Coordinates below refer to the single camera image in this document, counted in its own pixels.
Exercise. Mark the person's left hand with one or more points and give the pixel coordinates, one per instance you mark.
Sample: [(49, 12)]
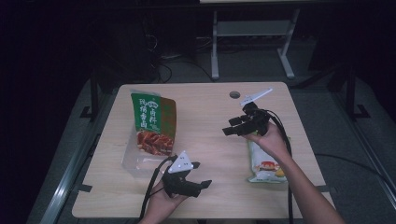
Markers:
[(158, 205)]

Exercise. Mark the grey aluminium rail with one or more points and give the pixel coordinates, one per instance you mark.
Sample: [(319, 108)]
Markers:
[(67, 180), (370, 155)]

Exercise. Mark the person's right hand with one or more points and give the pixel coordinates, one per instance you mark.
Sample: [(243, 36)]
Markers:
[(275, 143)]

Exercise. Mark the black metal stand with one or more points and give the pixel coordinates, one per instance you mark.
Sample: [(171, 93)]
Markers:
[(94, 93), (350, 93)]

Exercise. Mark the green and red seasoning packet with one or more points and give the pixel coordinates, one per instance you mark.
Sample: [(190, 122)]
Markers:
[(149, 118)]

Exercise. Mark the clear plastic container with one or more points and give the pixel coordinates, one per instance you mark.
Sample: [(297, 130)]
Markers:
[(134, 165)]

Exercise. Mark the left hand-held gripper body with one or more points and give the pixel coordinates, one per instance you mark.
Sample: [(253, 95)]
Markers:
[(180, 186)]

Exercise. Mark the black tape strip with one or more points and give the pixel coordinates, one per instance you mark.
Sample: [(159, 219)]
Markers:
[(84, 188), (323, 188)]

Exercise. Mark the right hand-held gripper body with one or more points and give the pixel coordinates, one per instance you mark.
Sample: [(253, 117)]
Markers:
[(257, 123)]

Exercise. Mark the light green snack packet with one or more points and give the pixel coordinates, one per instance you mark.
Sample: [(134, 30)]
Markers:
[(264, 169)]

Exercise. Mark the white metal table frame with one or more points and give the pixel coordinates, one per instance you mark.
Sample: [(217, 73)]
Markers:
[(249, 28)]

